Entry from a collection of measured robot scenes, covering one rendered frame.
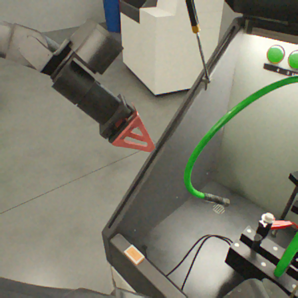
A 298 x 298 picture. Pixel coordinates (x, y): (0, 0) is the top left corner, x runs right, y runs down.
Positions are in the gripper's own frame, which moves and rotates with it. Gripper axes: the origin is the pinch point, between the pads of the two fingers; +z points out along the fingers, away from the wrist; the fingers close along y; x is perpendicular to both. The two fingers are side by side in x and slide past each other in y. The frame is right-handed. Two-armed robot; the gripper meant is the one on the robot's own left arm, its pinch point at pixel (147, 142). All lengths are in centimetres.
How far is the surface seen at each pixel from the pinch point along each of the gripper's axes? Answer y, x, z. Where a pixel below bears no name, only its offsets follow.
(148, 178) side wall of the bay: 18.3, 11.7, 15.4
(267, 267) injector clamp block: -4.8, 4.9, 45.1
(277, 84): -2.3, -24.0, 10.1
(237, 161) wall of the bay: 35, -9, 46
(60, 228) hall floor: 113, 111, 43
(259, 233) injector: -1.3, 0.0, 38.4
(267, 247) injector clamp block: 0.2, 1.9, 46.5
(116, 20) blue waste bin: 609, -49, 2
